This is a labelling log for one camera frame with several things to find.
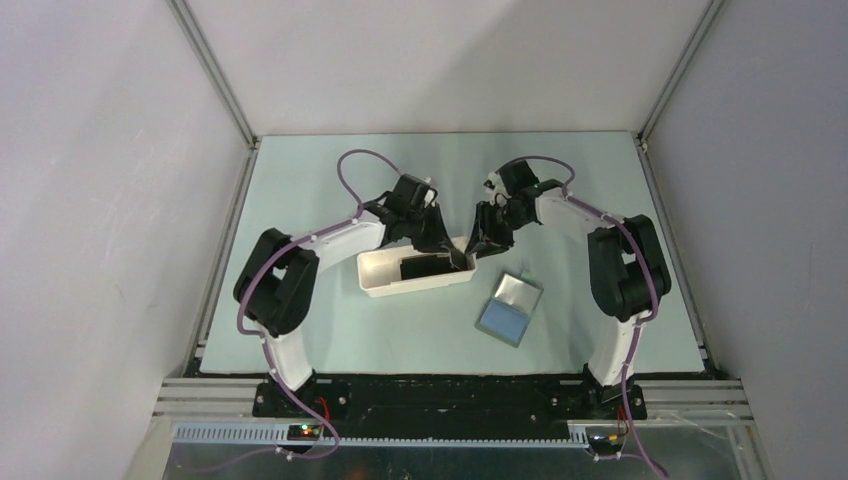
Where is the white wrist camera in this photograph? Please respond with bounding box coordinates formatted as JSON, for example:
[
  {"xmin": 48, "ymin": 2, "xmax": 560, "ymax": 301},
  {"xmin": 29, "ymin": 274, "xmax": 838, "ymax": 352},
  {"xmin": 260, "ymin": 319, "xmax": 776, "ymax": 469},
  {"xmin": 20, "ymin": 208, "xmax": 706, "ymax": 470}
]
[
  {"xmin": 421, "ymin": 177, "xmax": 438, "ymax": 204},
  {"xmin": 483, "ymin": 171, "xmax": 505, "ymax": 198}
]

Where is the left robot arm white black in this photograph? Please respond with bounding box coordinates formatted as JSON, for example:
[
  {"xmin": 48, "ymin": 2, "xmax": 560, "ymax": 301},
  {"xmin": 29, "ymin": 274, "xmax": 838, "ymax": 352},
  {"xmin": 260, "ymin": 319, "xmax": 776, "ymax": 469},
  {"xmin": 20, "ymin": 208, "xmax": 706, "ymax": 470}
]
[{"xmin": 233, "ymin": 174, "xmax": 470, "ymax": 417}]

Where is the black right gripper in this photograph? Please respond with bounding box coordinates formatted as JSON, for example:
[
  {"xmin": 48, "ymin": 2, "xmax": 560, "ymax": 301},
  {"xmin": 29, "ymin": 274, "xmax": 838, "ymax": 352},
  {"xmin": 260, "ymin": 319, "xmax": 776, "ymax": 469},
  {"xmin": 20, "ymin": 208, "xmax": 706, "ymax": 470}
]
[{"xmin": 465, "ymin": 200, "xmax": 532, "ymax": 259}]

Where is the black credit card in bin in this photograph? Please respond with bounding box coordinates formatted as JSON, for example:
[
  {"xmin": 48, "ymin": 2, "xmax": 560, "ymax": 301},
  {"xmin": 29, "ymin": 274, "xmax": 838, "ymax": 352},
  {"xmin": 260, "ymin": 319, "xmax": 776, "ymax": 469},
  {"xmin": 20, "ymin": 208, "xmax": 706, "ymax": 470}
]
[{"xmin": 399, "ymin": 254, "xmax": 468, "ymax": 281}]

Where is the white plastic bin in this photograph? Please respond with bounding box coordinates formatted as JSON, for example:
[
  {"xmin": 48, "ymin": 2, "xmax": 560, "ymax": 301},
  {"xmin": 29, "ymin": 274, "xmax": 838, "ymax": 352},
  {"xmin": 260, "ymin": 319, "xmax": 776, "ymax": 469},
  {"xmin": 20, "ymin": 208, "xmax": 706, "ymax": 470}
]
[{"xmin": 356, "ymin": 245, "xmax": 477, "ymax": 298}]

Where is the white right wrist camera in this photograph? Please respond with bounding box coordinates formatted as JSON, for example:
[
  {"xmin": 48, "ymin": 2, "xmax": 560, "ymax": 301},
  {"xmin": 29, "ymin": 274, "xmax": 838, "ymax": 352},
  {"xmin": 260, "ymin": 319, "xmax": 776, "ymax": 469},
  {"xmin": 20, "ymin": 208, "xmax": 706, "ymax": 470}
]
[{"xmin": 483, "ymin": 171, "xmax": 505, "ymax": 198}]

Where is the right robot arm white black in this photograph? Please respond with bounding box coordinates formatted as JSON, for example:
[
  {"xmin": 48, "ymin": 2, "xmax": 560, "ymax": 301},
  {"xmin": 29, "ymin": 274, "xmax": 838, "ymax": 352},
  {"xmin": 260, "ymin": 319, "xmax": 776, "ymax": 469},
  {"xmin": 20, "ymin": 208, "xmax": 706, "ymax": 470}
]
[{"xmin": 466, "ymin": 156, "xmax": 672, "ymax": 418}]

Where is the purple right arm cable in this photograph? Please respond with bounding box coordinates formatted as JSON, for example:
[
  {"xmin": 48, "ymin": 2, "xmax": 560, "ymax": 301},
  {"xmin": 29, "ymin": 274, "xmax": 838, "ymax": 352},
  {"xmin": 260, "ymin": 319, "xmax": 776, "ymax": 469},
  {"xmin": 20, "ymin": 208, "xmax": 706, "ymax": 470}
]
[{"xmin": 493, "ymin": 155, "xmax": 667, "ymax": 480}]

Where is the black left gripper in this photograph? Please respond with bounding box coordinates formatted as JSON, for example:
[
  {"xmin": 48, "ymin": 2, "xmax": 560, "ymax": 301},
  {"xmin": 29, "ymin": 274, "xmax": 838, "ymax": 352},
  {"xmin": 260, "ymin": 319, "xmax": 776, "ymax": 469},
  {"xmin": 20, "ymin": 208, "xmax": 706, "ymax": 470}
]
[{"xmin": 405, "ymin": 202, "xmax": 455, "ymax": 254}]

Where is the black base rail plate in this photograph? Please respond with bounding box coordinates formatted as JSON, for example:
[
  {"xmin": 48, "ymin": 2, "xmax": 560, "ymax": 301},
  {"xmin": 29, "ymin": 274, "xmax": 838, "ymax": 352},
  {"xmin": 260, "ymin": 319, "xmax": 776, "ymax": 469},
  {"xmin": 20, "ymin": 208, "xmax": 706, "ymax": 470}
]
[{"xmin": 252, "ymin": 374, "xmax": 647, "ymax": 441}]

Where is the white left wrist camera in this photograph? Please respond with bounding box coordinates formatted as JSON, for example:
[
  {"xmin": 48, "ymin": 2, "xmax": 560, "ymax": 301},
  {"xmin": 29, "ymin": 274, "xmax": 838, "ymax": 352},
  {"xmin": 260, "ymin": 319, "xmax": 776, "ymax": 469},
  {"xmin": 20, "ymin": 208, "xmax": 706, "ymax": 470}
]
[{"xmin": 421, "ymin": 177, "xmax": 438, "ymax": 204}]

